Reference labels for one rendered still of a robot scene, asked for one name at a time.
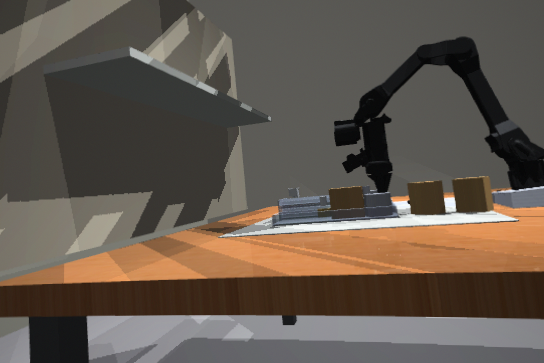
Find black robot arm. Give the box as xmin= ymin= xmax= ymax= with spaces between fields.
xmin=334 ymin=36 xmax=544 ymax=190

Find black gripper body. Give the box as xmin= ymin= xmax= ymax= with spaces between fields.
xmin=364 ymin=140 xmax=392 ymax=175

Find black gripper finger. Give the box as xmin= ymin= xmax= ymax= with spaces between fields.
xmin=367 ymin=173 xmax=392 ymax=193

